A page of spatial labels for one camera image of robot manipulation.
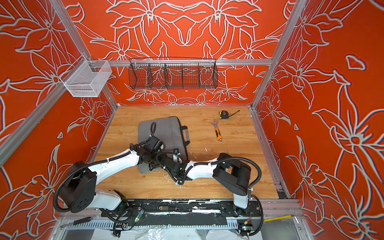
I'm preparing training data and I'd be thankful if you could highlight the grey zippered laptop bag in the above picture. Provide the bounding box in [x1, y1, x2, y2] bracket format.
[139, 116, 190, 174]

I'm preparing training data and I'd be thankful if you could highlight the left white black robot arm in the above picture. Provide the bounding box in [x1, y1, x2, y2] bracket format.
[53, 122, 164, 213]

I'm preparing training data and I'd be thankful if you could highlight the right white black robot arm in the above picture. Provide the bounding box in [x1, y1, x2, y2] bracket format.
[155, 152, 262, 217]

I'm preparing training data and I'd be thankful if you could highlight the yellow black tape measure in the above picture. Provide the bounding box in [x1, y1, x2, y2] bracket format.
[219, 110, 240, 120]

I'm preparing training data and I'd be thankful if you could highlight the orange handled adjustable wrench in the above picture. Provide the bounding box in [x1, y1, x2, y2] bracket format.
[212, 119, 223, 143]

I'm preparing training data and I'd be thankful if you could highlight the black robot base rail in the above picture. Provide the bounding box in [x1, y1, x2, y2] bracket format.
[101, 199, 262, 230]

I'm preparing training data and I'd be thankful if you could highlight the black wire wall basket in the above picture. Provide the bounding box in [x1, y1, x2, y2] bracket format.
[128, 58, 219, 90]

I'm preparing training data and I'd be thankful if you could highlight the white wire mesh basket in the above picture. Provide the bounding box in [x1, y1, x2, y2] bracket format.
[61, 61, 112, 98]

